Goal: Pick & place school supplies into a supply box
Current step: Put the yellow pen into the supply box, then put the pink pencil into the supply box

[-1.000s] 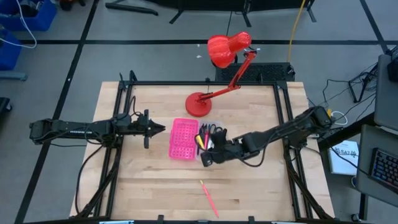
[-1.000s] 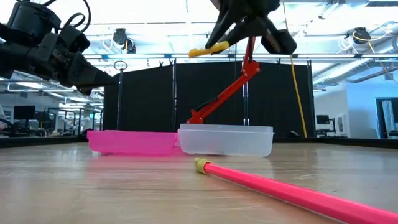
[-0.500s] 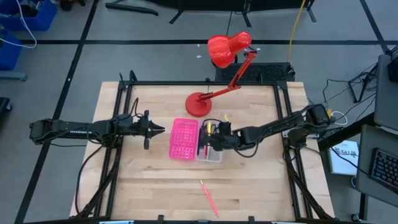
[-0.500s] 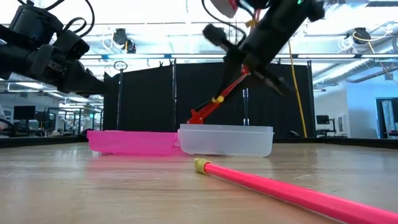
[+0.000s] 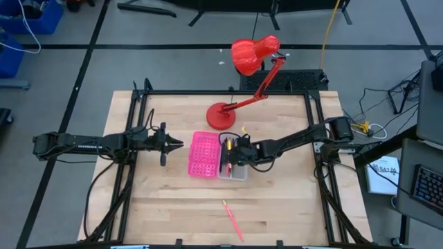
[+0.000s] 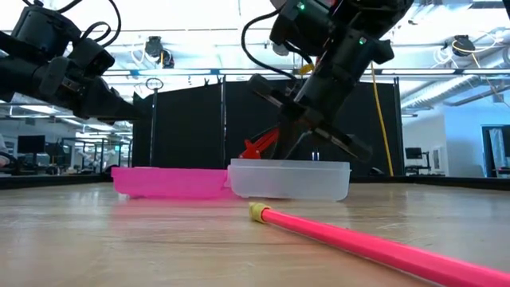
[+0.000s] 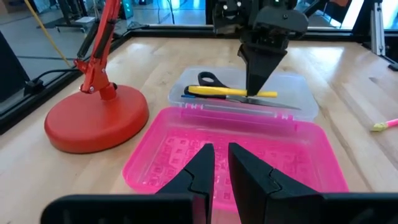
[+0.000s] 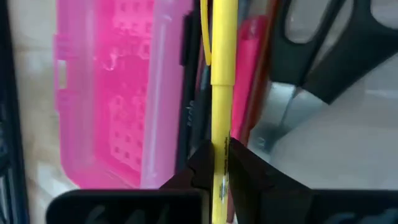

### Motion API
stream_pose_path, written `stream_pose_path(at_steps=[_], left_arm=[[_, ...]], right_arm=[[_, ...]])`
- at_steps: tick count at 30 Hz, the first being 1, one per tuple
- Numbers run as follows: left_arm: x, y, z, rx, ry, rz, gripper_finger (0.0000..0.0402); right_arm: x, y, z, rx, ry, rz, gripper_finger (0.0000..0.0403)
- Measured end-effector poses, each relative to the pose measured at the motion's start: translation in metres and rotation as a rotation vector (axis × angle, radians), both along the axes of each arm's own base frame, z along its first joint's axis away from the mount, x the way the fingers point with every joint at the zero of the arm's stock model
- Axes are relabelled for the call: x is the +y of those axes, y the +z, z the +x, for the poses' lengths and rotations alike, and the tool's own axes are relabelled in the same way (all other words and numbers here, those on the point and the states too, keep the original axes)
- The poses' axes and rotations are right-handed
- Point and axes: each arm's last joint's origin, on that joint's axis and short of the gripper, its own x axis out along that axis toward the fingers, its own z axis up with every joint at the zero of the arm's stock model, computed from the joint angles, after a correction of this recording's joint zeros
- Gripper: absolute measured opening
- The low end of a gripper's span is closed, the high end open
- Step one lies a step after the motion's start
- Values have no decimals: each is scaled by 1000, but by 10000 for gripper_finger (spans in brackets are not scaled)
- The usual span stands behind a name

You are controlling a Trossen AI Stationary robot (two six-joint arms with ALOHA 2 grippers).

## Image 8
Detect black marker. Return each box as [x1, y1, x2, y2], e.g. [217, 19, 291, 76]
[175, 12, 203, 175]
[194, 58, 214, 147]

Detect pink perforated tray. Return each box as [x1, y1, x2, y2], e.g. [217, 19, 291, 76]
[54, 0, 398, 224]

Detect pink highlighter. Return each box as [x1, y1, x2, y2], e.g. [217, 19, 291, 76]
[231, 15, 269, 141]

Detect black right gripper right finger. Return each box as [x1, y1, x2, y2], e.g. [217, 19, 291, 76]
[229, 138, 312, 224]

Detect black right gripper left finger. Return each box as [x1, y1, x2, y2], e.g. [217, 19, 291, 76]
[160, 139, 215, 190]

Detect black handled scissors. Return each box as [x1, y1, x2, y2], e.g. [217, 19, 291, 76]
[248, 0, 398, 153]

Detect yellow highlighter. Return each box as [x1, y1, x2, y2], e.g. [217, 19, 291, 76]
[200, 0, 239, 224]

